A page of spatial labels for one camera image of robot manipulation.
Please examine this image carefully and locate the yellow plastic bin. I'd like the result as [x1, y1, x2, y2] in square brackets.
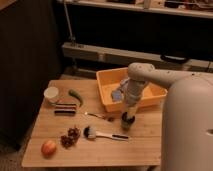
[96, 68, 167, 112]

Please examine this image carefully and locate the grey crumpled cloth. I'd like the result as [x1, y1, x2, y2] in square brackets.
[118, 78, 129, 93]

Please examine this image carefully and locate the blue sponge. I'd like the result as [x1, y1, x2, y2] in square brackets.
[111, 90, 123, 102]

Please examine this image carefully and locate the black handle on shelf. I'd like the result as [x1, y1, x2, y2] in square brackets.
[160, 54, 189, 64]

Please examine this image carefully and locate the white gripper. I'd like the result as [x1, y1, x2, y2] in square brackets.
[124, 91, 141, 118]

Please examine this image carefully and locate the bunch of dark grapes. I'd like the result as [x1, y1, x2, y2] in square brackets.
[60, 127, 81, 148]

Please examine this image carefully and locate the white cup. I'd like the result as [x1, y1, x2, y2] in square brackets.
[44, 87, 59, 104]

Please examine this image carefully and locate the green chili pepper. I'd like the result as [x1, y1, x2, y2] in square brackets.
[68, 89, 83, 107]

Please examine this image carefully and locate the dish brush white handle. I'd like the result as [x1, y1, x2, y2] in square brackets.
[83, 126, 129, 141]

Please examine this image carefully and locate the metal fork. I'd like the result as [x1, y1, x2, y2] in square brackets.
[84, 112, 115, 122]

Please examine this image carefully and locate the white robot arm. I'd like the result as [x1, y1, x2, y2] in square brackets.
[125, 63, 213, 171]

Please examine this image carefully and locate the red apple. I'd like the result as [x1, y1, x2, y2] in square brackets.
[41, 140, 56, 157]

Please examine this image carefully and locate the metal shelf rail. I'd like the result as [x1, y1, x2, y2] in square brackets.
[62, 42, 213, 72]

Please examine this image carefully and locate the dark red marker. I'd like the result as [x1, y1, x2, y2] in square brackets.
[54, 104, 77, 108]

